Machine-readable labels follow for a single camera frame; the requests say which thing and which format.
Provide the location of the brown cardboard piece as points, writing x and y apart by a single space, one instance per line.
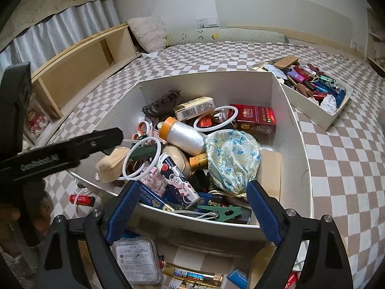
270 168

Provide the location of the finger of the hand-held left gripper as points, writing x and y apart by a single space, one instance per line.
99 141

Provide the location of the white wall switch panel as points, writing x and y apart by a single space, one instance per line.
207 23

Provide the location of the cartoon printed pack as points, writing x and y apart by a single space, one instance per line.
180 183

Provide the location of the brown hair claw clip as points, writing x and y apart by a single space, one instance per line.
159 105

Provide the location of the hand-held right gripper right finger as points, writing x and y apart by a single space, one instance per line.
264 210

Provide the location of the white curtain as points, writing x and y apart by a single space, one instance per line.
75 18

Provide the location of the blue floral fabric pouch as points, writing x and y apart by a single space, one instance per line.
231 156

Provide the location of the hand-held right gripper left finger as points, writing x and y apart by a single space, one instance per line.
124 207

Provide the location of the beige printed curtain valance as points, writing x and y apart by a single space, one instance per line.
60 3

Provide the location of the orange white scissors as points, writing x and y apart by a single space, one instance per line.
143 124

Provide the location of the pile of colourful lighters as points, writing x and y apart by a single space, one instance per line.
312 84

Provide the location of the red glitter cigarette pack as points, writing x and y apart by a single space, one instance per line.
252 117

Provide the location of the crumpled white tissue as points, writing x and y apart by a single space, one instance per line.
328 104

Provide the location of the large white cardboard box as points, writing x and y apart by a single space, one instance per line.
210 87

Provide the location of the gold foil pack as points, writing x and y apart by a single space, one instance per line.
192 275

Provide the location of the small white cardboard box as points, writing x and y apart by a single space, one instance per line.
315 117

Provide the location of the red white cigarette pack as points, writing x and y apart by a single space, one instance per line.
293 281

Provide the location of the white paper scrap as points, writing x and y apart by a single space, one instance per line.
149 55

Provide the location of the small blue pack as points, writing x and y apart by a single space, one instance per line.
237 280

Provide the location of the white thread spool orange end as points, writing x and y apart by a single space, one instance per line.
186 135

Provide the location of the green clothespin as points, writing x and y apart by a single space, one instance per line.
222 213

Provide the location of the small red lighter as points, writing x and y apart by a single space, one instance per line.
207 122

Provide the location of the wooden clothes shelf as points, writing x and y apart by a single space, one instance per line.
376 60

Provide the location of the dark green pack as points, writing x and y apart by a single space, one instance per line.
141 152

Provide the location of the blue pack with white flower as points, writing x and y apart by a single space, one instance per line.
150 195

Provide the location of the person's left hand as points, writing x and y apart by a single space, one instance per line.
9 215

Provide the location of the white headboard panel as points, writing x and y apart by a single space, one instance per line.
270 9

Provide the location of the cream yellow paper pack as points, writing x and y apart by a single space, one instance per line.
195 108

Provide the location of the white fluffy pillow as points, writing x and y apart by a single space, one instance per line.
147 33

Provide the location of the wooden block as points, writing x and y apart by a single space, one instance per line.
285 62

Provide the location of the wooden bedside shelf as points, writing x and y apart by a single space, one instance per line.
78 69

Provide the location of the checkered bed sheet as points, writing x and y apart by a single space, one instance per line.
346 171

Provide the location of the long green bolster pillow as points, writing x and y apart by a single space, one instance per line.
240 36

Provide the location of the pink glitter pouch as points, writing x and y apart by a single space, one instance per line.
153 180

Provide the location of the clear plastic case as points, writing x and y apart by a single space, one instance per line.
135 259

